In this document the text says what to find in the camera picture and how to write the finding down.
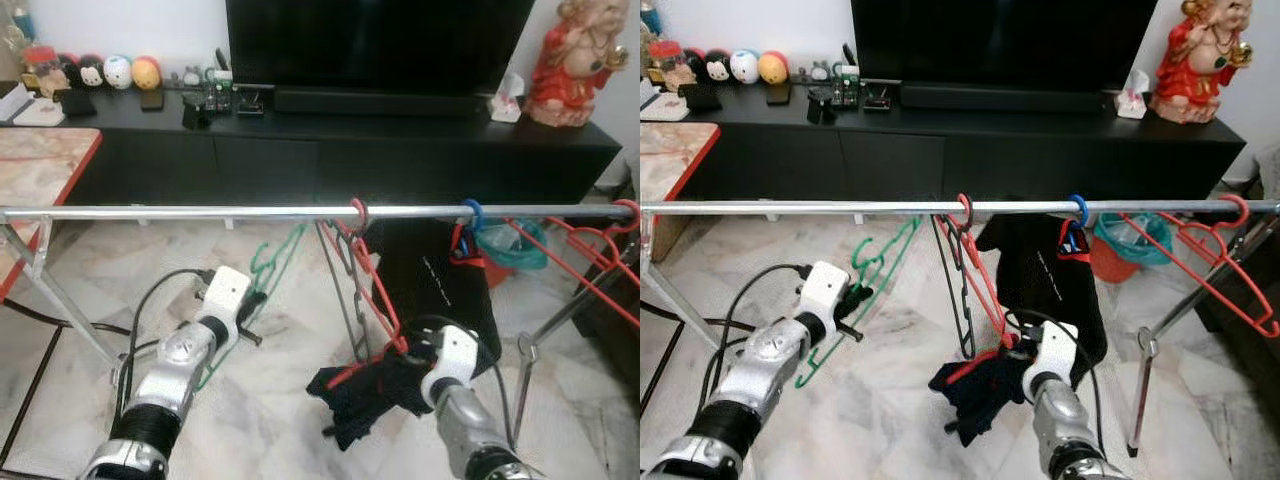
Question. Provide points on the green plastic hanger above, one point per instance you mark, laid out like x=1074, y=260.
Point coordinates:
x=880, y=265
x=270, y=265

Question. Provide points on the navy sports shirt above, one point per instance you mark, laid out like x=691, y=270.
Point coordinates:
x=985, y=395
x=375, y=390

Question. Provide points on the black printed shirt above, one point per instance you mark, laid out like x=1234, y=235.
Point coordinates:
x=1050, y=280
x=440, y=290

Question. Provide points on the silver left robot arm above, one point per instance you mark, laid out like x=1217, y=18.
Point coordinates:
x=165, y=390
x=760, y=385

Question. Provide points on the red plastic hanger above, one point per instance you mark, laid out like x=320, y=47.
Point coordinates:
x=385, y=308
x=995, y=304
x=1200, y=274
x=575, y=273

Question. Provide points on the black plastic hanger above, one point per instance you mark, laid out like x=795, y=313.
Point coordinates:
x=340, y=280
x=960, y=300

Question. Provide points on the blue plastic hanger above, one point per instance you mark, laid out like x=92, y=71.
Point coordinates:
x=472, y=212
x=1078, y=207

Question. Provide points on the silver clothes rack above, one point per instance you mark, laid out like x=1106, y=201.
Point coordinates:
x=200, y=213
x=800, y=208

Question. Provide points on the orange bucket with teal bag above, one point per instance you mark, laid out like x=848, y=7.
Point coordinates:
x=515, y=250
x=1125, y=245

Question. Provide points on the black TV console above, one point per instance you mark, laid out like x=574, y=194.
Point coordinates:
x=300, y=160
x=940, y=150

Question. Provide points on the dark grey sofa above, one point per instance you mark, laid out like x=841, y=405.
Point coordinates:
x=1250, y=300
x=610, y=290

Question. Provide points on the small black box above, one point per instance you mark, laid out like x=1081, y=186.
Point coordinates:
x=250, y=100
x=877, y=97

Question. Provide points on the black and green gadget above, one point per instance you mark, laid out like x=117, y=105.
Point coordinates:
x=218, y=90
x=845, y=85

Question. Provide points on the black phone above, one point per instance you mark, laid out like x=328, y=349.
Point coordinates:
x=778, y=94
x=152, y=98

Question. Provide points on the marble folding table red edge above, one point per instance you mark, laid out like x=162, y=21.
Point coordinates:
x=40, y=160
x=675, y=160

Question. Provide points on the black soundbar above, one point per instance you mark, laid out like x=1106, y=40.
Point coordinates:
x=1000, y=97
x=380, y=102

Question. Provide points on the yellow and pink plush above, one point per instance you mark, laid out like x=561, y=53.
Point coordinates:
x=772, y=68
x=146, y=73

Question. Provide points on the black wallet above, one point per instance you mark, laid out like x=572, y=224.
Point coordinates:
x=700, y=97
x=75, y=102

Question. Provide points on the white and blue plush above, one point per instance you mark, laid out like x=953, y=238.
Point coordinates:
x=118, y=72
x=744, y=67

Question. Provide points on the white tissue box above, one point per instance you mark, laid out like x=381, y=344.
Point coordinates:
x=507, y=100
x=1132, y=98

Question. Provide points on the white pouch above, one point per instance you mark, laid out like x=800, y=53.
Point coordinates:
x=665, y=107
x=38, y=112

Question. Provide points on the black white-faced plush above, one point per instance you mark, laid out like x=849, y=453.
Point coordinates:
x=92, y=73
x=718, y=67

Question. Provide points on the black and red plush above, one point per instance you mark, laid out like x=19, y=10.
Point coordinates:
x=67, y=68
x=692, y=63

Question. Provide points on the black television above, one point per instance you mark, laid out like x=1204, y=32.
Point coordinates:
x=1000, y=40
x=380, y=40

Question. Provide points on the red laughing buddha figurine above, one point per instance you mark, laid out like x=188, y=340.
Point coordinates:
x=570, y=70
x=1200, y=65

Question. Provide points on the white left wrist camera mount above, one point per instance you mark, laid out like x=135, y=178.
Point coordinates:
x=825, y=295
x=225, y=300

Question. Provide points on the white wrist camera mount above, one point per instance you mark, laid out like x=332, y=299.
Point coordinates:
x=825, y=295
x=1052, y=355
x=450, y=360
x=225, y=300

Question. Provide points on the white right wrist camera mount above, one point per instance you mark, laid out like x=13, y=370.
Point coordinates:
x=450, y=360
x=1052, y=355

